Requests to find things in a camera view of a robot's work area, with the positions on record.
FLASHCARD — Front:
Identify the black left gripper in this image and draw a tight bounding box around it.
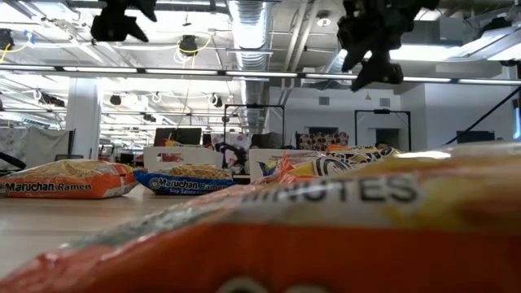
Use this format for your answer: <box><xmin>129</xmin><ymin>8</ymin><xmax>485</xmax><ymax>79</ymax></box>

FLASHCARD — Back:
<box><xmin>90</xmin><ymin>0</ymin><xmax>158</xmax><ymax>44</ymax></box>

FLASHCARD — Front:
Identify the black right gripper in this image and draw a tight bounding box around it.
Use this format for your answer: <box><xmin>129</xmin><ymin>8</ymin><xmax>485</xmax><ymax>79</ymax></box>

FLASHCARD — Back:
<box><xmin>336</xmin><ymin>0</ymin><xmax>440</xmax><ymax>93</ymax></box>

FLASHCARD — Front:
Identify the red Maruchan noodle pack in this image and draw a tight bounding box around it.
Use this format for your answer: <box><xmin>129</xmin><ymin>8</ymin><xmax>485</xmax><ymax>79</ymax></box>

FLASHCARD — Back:
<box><xmin>156</xmin><ymin>152</ymin><xmax>185</xmax><ymax>164</ymax></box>

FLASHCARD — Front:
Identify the orange Maruchan noodle pack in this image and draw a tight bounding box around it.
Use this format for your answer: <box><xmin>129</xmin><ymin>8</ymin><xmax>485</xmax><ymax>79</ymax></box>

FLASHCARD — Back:
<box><xmin>0</xmin><ymin>141</ymin><xmax>521</xmax><ymax>293</ymax></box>
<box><xmin>325</xmin><ymin>144</ymin><xmax>405</xmax><ymax>164</ymax></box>
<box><xmin>251</xmin><ymin>152</ymin><xmax>359</xmax><ymax>186</ymax></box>
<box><xmin>0</xmin><ymin>158</ymin><xmax>140</xmax><ymax>200</ymax></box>

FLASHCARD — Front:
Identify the round ceiling fixture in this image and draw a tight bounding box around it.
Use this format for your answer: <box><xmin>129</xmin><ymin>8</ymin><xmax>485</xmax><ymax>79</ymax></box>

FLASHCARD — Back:
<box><xmin>315</xmin><ymin>11</ymin><xmax>333</xmax><ymax>28</ymax></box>

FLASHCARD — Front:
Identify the polka-dotted chair back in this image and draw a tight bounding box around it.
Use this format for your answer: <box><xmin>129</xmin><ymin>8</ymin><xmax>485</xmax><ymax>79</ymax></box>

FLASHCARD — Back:
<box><xmin>298</xmin><ymin>130</ymin><xmax>350</xmax><ymax>152</ymax></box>

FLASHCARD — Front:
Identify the long LED light bar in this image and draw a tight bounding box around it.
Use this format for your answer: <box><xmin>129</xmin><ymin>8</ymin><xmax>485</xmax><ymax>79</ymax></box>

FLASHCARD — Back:
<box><xmin>0</xmin><ymin>63</ymin><xmax>521</xmax><ymax>86</ymax></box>

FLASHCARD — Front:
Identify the black office chair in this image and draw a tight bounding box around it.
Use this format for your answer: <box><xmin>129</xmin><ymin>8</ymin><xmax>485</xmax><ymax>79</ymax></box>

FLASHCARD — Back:
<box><xmin>250</xmin><ymin>131</ymin><xmax>285</xmax><ymax>149</ymax></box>

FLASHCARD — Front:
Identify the black computer monitor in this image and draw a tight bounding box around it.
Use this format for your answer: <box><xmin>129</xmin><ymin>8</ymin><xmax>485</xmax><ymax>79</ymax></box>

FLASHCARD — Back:
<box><xmin>152</xmin><ymin>127</ymin><xmax>204</xmax><ymax>147</ymax></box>

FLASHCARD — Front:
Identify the grey cloth partition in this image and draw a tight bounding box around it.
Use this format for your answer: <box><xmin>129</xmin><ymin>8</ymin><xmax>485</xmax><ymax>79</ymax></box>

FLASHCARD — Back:
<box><xmin>0</xmin><ymin>127</ymin><xmax>71</xmax><ymax>168</ymax></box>

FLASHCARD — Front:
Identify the blue lit screen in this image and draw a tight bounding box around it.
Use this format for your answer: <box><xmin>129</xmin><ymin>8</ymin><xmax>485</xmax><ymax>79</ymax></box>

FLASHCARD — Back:
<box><xmin>512</xmin><ymin>97</ymin><xmax>521</xmax><ymax>142</ymax></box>

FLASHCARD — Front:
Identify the black metal frame stand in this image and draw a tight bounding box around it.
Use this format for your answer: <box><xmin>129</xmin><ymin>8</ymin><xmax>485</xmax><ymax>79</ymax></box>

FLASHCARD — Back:
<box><xmin>222</xmin><ymin>103</ymin><xmax>287</xmax><ymax>149</ymax></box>
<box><xmin>353</xmin><ymin>108</ymin><xmax>413</xmax><ymax>152</ymax></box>

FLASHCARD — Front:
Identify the black hanging ceiling camera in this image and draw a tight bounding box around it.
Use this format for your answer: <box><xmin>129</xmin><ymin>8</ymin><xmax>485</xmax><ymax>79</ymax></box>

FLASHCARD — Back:
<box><xmin>177</xmin><ymin>33</ymin><xmax>200</xmax><ymax>57</ymax></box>

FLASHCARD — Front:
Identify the silver ribbed ventilation duct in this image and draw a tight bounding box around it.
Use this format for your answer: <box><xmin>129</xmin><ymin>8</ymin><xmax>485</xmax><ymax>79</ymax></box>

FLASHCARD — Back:
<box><xmin>225</xmin><ymin>0</ymin><xmax>273</xmax><ymax>135</ymax></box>

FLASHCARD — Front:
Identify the thin black slanted cable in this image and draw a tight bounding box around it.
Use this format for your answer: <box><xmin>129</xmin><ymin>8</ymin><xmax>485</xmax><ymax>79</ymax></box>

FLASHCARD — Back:
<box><xmin>442</xmin><ymin>85</ymin><xmax>521</xmax><ymax>147</ymax></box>

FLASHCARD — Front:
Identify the dark wall screen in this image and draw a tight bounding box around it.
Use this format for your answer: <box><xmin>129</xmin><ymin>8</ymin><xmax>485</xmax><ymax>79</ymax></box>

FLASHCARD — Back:
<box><xmin>455</xmin><ymin>129</ymin><xmax>497</xmax><ymax>145</ymax></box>

